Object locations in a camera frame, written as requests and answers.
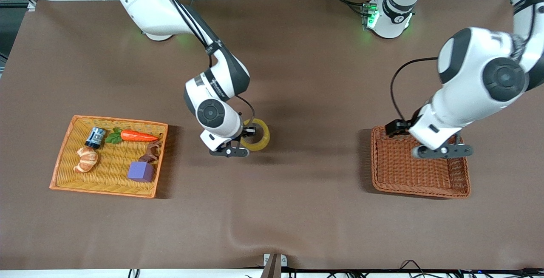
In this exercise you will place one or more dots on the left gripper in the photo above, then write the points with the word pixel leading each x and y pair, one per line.
pixel 395 127

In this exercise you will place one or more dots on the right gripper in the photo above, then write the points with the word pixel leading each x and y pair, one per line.
pixel 248 132

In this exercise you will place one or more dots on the yellowish clear tape roll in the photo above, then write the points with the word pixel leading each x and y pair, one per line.
pixel 263 135

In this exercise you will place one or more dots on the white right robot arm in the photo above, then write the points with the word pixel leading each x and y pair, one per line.
pixel 157 10

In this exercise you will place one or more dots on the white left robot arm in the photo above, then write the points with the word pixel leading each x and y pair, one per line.
pixel 480 65

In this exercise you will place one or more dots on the brown wicker basket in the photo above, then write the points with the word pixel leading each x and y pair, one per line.
pixel 403 171

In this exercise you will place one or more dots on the brown table cloth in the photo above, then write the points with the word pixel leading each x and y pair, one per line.
pixel 314 99

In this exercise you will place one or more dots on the brown toy figurine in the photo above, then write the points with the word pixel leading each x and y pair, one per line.
pixel 152 152

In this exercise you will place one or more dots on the orange toy carrot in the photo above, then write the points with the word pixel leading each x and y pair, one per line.
pixel 136 135

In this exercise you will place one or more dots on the purple cube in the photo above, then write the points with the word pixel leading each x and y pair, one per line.
pixel 141 171

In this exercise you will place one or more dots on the small blue can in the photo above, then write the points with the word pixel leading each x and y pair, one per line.
pixel 95 137

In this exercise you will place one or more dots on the toy croissant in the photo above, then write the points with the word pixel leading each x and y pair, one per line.
pixel 86 159

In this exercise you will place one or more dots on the orange yellow wicker tray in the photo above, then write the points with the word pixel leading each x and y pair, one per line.
pixel 68 171

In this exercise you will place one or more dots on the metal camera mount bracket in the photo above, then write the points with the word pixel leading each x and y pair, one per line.
pixel 275 265

